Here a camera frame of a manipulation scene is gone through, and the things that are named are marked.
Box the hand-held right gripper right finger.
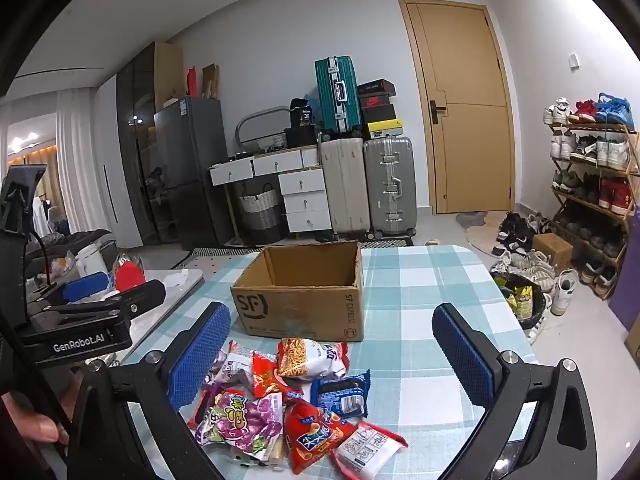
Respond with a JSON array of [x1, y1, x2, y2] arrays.
[[431, 303, 598, 480]]

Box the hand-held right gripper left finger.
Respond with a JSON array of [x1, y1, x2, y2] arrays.
[[67, 301, 232, 480]]

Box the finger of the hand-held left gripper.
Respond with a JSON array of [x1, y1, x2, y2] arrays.
[[47, 280, 167, 322], [50, 271, 110, 306]]

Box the small red snack packet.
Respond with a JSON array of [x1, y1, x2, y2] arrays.
[[251, 352, 291, 398]]

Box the purple grape candy packet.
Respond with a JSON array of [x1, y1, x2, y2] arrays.
[[195, 390, 283, 461]]

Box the orange noodle snack packet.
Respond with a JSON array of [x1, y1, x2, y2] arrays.
[[277, 337, 348, 381]]

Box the blue cookie packet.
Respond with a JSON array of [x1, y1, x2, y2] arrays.
[[310, 370, 371, 420]]

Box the red chip packet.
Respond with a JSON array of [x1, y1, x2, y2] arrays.
[[282, 400, 358, 476]]

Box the white red-edged snack packet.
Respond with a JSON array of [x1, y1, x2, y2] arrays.
[[330, 421, 408, 480]]

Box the person's left hand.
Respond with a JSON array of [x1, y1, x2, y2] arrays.
[[0, 367, 83, 457]]

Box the white kettle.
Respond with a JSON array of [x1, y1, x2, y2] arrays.
[[75, 244, 108, 278]]

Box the grey sofa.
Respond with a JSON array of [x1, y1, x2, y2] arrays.
[[25, 230, 118, 281]]

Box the clothes rack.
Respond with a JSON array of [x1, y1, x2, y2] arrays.
[[30, 195, 66, 236]]

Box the black trash bag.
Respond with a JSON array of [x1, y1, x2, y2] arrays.
[[492, 272, 543, 331]]

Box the black white patterned rug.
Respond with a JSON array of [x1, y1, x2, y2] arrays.
[[172, 239, 416, 271]]

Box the round beige rug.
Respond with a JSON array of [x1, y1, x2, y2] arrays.
[[465, 211, 516, 256]]

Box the white curtains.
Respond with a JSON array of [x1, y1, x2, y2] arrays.
[[55, 87, 113, 233]]

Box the heap of black white shoes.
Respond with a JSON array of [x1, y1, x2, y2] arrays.
[[490, 211, 581, 333]]

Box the white wardrobe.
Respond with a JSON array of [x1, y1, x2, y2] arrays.
[[92, 74, 146, 250]]

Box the small brown cardboard box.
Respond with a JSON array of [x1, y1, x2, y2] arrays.
[[532, 233, 574, 273]]

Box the woven laundry basket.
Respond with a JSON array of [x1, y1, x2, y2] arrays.
[[235, 183, 286, 246]]

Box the dark grey fridge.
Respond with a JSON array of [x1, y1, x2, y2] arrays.
[[154, 96, 236, 250]]

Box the tall dark glass cabinet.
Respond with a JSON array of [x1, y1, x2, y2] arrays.
[[116, 41, 183, 247]]

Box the purple board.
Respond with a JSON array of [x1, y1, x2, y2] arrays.
[[612, 205, 640, 331]]

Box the silver suitcase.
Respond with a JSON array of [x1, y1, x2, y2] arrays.
[[364, 136, 417, 239]]

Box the white drawer desk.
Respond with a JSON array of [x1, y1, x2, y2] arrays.
[[209, 146, 332, 235]]

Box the beige suitcase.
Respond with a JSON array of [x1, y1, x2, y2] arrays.
[[320, 137, 372, 241]]

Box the oval mirror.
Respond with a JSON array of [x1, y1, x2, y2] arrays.
[[235, 106, 291, 153]]

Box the wooden shoe rack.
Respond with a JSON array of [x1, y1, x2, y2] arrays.
[[547, 120, 640, 301]]

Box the black storage box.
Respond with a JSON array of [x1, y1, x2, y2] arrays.
[[285, 127, 318, 148]]

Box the brown paper bag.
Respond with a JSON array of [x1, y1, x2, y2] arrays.
[[201, 63, 221, 100]]

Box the yellow black shoe box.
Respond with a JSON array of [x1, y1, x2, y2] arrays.
[[362, 120, 405, 138]]

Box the black paper bag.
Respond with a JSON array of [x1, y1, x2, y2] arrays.
[[289, 97, 317, 131]]

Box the wooden door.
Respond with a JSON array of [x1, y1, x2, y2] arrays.
[[399, 0, 516, 215]]

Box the shoe rack with shoes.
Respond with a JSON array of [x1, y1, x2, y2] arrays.
[[543, 92, 640, 286]]

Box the teal suitcase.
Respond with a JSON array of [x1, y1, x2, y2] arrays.
[[315, 56, 362, 136]]

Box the black red shoe box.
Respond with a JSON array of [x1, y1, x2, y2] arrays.
[[357, 79, 396, 97]]

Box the black cable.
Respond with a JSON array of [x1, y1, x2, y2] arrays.
[[30, 232, 57, 291]]

